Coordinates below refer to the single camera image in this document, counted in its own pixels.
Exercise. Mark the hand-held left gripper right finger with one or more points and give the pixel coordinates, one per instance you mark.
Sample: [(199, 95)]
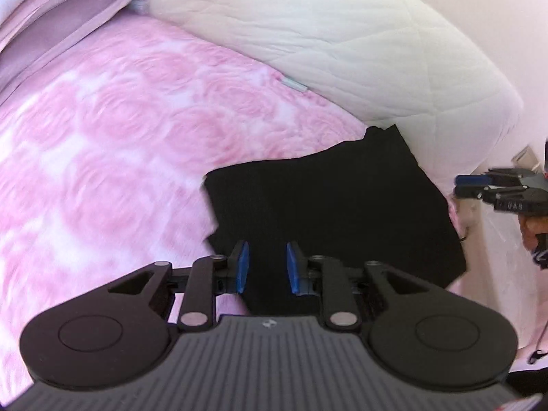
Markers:
[(294, 267)]

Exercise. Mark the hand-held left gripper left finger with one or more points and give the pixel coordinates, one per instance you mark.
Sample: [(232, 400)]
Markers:
[(242, 265)]

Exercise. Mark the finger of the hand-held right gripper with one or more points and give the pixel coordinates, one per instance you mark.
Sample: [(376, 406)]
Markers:
[(473, 180), (471, 192)]

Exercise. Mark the black pants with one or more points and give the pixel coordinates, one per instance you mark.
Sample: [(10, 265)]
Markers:
[(334, 209)]

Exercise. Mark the person's right hand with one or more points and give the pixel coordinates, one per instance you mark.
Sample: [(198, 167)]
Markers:
[(533, 231)]

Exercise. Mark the pink rose blanket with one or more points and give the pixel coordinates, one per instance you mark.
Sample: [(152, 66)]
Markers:
[(120, 150)]

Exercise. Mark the white blanket label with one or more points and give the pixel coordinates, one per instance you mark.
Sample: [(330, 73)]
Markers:
[(295, 84)]

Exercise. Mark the white quilted mattress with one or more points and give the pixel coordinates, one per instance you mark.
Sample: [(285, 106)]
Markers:
[(342, 38)]

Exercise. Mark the pink folded bedding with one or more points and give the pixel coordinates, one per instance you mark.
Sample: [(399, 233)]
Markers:
[(51, 21)]

